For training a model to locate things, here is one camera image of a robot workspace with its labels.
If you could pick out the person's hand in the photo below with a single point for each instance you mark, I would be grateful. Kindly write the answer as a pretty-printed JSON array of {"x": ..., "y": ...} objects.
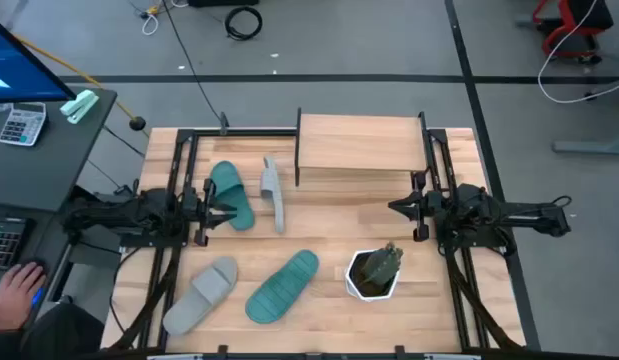
[{"x": 14, "y": 297}]

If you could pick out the wooden shelf with black legs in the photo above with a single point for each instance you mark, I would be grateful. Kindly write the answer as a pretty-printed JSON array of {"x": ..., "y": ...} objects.
[{"x": 359, "y": 142}]

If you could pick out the black computer monitor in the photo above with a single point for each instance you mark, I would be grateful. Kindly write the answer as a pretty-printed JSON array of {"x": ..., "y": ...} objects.
[{"x": 19, "y": 70}]

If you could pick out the black office desk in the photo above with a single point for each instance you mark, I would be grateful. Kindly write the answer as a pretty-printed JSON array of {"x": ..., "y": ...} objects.
[{"x": 49, "y": 170}]

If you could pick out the grey desk foot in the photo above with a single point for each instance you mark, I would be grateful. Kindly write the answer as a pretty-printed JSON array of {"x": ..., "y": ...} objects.
[{"x": 589, "y": 147}]

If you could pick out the black keyboard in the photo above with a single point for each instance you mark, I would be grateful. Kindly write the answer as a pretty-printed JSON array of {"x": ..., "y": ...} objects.
[{"x": 4, "y": 245}]

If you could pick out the flat black box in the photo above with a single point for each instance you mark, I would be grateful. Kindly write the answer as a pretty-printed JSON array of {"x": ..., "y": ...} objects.
[{"x": 224, "y": 2}]

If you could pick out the red and black chair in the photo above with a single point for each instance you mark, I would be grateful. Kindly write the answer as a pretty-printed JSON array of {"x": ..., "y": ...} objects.
[{"x": 564, "y": 30}]

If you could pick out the black aluminium table frame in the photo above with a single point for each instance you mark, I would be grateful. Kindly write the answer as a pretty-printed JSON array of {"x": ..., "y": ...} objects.
[{"x": 249, "y": 132}]

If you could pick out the person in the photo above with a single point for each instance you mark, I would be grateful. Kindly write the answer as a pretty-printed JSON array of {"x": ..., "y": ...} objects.
[{"x": 64, "y": 335}]

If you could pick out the grey rubber slide sandal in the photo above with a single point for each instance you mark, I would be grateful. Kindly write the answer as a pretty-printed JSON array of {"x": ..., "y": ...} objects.
[
  {"x": 274, "y": 195},
  {"x": 201, "y": 295}
]

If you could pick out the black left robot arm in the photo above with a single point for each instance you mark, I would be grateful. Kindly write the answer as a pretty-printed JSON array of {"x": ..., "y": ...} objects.
[{"x": 129, "y": 212}]

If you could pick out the white calculator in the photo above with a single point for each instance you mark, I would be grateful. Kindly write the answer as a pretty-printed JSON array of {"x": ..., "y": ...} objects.
[{"x": 21, "y": 125}]

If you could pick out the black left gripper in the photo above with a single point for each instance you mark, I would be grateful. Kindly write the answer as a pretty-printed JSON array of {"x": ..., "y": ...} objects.
[{"x": 196, "y": 212}]

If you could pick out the green cactus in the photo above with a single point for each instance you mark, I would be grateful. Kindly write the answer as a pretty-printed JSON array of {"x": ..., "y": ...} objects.
[{"x": 381, "y": 265}]

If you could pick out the black round plug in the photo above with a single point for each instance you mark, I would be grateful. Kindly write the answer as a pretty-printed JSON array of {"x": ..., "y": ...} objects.
[{"x": 137, "y": 123}]

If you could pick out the black caster wheel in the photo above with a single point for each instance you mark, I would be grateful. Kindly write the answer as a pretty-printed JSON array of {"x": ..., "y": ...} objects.
[{"x": 65, "y": 300}]

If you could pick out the white plant pot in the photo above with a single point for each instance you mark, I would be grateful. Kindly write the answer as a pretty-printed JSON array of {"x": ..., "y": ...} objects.
[{"x": 350, "y": 281}]

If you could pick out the green rubber slide sandal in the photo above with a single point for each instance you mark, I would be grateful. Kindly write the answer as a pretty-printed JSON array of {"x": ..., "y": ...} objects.
[
  {"x": 234, "y": 182},
  {"x": 281, "y": 287}
]

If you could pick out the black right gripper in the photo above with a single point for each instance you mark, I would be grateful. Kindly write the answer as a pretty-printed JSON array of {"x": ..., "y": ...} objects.
[{"x": 431, "y": 207}]

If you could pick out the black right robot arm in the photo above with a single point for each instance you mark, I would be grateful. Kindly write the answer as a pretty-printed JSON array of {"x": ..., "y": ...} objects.
[{"x": 514, "y": 215}]

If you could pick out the mint green stapler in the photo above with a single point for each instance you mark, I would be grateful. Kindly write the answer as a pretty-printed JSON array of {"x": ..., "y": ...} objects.
[{"x": 79, "y": 106}]

